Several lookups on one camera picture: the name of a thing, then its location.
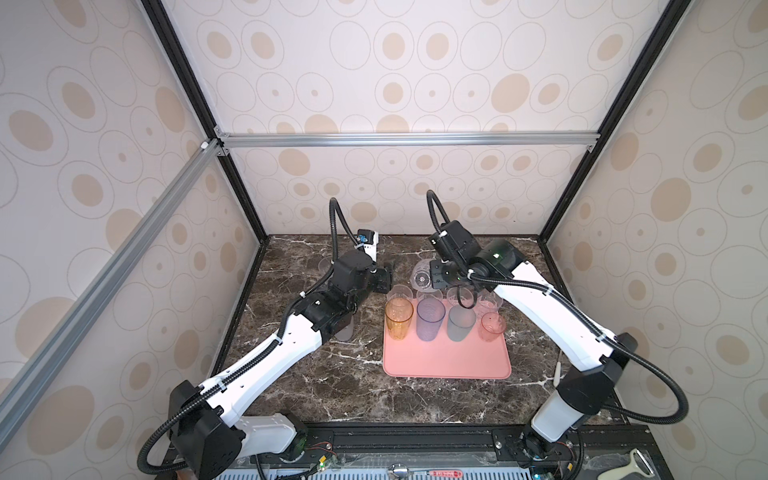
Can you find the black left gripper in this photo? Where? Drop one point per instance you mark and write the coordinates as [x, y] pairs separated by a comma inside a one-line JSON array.
[[384, 279]]

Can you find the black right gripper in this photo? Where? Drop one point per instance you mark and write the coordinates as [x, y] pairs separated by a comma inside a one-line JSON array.
[[435, 266]]

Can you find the tall yellow plastic tumbler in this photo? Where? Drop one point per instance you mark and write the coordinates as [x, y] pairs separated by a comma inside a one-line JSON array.
[[398, 315]]

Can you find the tall blue frosted tumbler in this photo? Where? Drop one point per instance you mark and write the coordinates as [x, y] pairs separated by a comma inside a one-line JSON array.
[[430, 314]]

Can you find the tall teal textured tumbler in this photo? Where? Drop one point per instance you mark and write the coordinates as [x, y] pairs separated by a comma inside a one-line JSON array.
[[461, 321]]

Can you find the pink short plastic cup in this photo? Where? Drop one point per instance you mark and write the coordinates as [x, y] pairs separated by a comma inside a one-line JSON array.
[[492, 326]]

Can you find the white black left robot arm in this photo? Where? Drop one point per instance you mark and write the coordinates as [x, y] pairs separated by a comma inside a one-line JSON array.
[[208, 425]]

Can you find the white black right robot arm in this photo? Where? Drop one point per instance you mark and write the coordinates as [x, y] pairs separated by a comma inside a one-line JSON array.
[[502, 269]]

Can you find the pink plastic tray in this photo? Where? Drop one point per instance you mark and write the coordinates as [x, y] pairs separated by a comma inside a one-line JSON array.
[[442, 358]]

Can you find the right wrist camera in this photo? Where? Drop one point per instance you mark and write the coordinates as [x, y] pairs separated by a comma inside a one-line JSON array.
[[453, 237]]

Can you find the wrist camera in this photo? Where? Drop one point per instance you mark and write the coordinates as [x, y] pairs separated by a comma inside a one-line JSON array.
[[453, 237], [367, 242]]

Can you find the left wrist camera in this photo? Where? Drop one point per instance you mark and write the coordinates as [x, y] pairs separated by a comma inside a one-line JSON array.
[[367, 242]]

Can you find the white handled fork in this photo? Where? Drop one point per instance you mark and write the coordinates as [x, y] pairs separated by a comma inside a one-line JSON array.
[[557, 376]]

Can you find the aluminium rail back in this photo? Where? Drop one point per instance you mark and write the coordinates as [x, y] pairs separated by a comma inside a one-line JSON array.
[[427, 139]]

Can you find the aluminium rail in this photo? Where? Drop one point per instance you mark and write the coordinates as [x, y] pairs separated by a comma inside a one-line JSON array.
[[47, 362], [427, 139]]

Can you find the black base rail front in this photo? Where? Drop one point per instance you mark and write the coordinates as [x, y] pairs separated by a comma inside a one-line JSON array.
[[454, 451]]

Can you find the white handled tool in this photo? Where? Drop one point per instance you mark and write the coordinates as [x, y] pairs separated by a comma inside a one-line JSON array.
[[637, 464]]

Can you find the black corner frame post left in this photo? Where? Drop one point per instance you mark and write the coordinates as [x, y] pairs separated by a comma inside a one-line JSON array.
[[161, 24]]

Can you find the black corner frame post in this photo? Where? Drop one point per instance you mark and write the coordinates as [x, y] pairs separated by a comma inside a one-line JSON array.
[[648, 57], [161, 24]]

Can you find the black corner frame post right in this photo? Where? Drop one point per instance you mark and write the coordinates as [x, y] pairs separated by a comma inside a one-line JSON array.
[[648, 57]]

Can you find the aluminium rail left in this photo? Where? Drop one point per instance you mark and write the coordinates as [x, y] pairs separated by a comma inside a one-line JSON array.
[[47, 362]]

